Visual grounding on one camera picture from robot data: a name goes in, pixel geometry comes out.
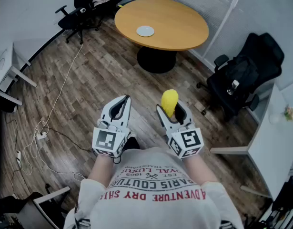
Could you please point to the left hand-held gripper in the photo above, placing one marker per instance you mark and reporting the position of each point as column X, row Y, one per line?
column 105, row 139

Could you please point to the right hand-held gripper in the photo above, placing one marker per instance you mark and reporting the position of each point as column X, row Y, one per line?
column 188, row 141

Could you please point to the yellow round object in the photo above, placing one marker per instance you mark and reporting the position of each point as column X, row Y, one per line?
column 169, row 101

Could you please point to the white round plate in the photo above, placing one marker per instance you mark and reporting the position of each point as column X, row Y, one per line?
column 145, row 31

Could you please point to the person's right forearm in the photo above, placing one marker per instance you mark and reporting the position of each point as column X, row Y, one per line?
column 201, row 168

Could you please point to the person's left forearm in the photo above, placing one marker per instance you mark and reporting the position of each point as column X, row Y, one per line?
column 99, row 169

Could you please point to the person's black trousers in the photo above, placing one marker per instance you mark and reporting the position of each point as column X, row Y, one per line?
column 132, row 144

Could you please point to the clear bottle with white cap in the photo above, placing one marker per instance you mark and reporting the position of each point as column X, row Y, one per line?
column 232, row 87

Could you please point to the white power strip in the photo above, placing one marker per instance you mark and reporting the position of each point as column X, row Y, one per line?
column 19, row 157
column 42, row 135

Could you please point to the black backpack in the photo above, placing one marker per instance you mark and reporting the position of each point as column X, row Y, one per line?
column 244, row 73

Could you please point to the person's white printed shirt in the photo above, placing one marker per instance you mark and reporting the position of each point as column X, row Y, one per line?
column 155, row 199

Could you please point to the long white desk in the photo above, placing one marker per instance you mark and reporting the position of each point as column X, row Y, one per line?
column 270, row 142

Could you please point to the round wooden table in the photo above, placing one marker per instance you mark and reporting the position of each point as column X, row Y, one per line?
column 170, row 18

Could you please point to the black office chair with backpack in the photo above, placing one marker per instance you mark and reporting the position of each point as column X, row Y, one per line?
column 267, row 56

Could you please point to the black and yellow flat object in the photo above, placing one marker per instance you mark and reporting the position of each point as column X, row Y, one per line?
column 126, row 3

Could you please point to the small flower bunch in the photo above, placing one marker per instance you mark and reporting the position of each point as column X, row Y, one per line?
column 289, row 113

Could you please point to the white low desk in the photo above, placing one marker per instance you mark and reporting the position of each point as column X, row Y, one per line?
column 43, row 204

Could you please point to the black equipment pile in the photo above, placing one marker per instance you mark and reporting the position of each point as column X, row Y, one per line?
column 284, row 204

